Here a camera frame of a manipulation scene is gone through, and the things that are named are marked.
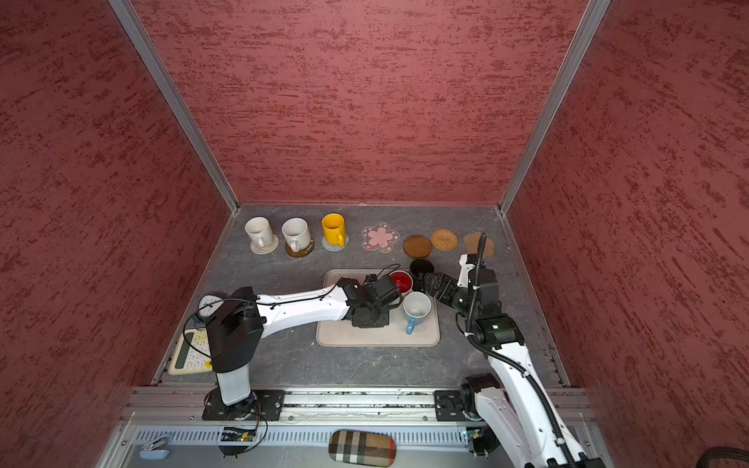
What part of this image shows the red inside white mug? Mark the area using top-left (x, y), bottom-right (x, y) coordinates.
top-left (389, 270), bottom-right (414, 296)

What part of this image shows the light blue mug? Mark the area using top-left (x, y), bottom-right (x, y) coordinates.
top-left (402, 292), bottom-right (432, 335)

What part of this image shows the black mug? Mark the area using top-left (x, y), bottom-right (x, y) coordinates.
top-left (409, 259), bottom-right (435, 290)

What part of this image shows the brown wooden flower coaster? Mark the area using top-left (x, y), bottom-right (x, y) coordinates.
top-left (463, 232), bottom-right (495, 259)

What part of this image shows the pink flower coaster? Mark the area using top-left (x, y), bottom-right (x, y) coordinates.
top-left (361, 222), bottom-right (401, 254)

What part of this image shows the brown cork round coaster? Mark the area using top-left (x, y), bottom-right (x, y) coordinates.
top-left (403, 235), bottom-right (433, 259)

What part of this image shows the yellow mug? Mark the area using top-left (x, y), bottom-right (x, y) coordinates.
top-left (322, 213), bottom-right (347, 245)

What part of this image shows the dark brown glossy coaster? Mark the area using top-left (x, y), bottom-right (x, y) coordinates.
top-left (285, 240), bottom-right (315, 259)

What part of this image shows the white speckled mug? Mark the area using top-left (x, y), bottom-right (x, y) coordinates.
top-left (282, 218), bottom-right (312, 252)

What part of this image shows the beige spiral round coaster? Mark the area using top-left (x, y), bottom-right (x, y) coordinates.
top-left (251, 234), bottom-right (279, 255)

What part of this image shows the cream white mug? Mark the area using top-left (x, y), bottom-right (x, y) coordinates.
top-left (244, 216), bottom-right (273, 240)

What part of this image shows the grey woven round coaster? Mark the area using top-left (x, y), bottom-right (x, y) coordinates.
top-left (322, 235), bottom-right (349, 253)

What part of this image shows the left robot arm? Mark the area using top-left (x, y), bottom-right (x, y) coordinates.
top-left (196, 274), bottom-right (403, 421)

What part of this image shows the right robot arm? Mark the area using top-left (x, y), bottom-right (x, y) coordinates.
top-left (422, 267), bottom-right (605, 467)

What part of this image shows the beige rectangular tray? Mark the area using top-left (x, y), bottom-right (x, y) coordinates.
top-left (316, 268), bottom-right (440, 348)

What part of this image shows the right circuit board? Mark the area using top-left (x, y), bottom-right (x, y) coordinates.
top-left (465, 426), bottom-right (497, 446)

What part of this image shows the circuit board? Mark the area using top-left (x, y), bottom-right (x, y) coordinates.
top-left (220, 427), bottom-right (257, 444)
top-left (465, 426), bottom-right (497, 446)

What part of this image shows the plaid glasses case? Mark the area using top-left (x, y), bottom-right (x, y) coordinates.
top-left (328, 430), bottom-right (397, 467)

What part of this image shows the cream calculator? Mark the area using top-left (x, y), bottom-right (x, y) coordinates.
top-left (167, 330), bottom-right (213, 376)

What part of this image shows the left circuit board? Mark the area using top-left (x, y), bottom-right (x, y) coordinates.
top-left (220, 427), bottom-right (257, 444)

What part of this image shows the small stapler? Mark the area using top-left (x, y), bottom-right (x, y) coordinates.
top-left (138, 435), bottom-right (171, 461)

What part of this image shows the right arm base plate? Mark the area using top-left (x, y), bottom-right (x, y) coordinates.
top-left (433, 390), bottom-right (467, 422)

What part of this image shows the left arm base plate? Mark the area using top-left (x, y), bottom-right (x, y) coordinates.
top-left (202, 388), bottom-right (286, 421)

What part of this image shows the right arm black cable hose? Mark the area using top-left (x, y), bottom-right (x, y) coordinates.
top-left (465, 232), bottom-right (580, 468)

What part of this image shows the aluminium rail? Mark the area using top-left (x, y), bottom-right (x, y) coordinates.
top-left (119, 385), bottom-right (595, 425)

